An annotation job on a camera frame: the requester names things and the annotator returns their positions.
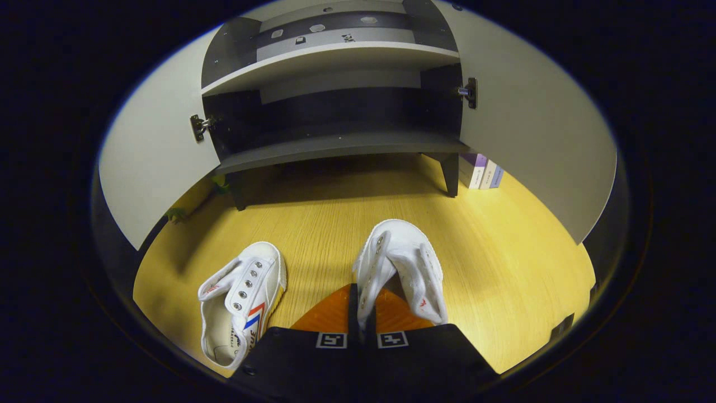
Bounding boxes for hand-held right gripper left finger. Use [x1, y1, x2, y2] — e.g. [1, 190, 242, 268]
[227, 284, 364, 402]

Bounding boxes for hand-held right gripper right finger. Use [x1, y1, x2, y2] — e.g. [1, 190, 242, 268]
[361, 287, 500, 402]

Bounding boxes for white canvas shoe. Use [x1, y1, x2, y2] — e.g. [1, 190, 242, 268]
[352, 218, 449, 342]
[197, 241, 288, 371]

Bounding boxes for white shoe cabinet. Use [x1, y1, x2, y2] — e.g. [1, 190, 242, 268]
[200, 0, 473, 212]

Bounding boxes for white shoe cabinet door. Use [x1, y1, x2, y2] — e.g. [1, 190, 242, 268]
[98, 25, 224, 251]
[434, 0, 618, 245]

